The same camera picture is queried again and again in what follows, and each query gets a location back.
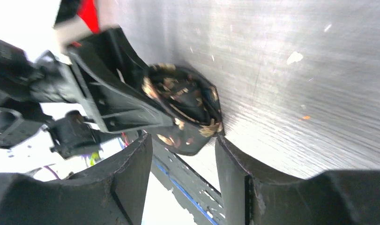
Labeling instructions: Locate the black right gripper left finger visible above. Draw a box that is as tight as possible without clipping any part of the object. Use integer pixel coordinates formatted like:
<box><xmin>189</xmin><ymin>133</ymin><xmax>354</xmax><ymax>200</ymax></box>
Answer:
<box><xmin>0</xmin><ymin>134</ymin><xmax>153</xmax><ymax>225</ymax></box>

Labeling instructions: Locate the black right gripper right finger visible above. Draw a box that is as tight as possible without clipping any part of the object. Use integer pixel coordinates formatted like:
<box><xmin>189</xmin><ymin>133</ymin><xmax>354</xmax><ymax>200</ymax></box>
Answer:
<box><xmin>215</xmin><ymin>136</ymin><xmax>380</xmax><ymax>225</ymax></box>

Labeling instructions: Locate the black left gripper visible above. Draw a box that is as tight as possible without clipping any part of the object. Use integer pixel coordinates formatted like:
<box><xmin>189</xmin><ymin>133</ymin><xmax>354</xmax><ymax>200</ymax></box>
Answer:
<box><xmin>0</xmin><ymin>27</ymin><xmax>173</xmax><ymax>159</ymax></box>

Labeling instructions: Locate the black gold floral tie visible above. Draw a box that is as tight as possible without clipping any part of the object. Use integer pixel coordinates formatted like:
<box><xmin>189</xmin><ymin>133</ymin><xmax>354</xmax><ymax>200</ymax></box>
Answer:
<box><xmin>142</xmin><ymin>63</ymin><xmax>224</xmax><ymax>156</ymax></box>

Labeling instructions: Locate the red white toy block truck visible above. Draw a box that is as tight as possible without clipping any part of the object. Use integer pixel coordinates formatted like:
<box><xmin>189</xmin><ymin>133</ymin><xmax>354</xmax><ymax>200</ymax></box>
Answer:
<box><xmin>54</xmin><ymin>0</ymin><xmax>100</xmax><ymax>33</ymax></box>

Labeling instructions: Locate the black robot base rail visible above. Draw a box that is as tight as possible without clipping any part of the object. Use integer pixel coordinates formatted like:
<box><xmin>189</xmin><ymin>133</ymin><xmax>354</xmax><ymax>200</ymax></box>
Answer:
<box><xmin>151</xmin><ymin>140</ymin><xmax>227</xmax><ymax>225</ymax></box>

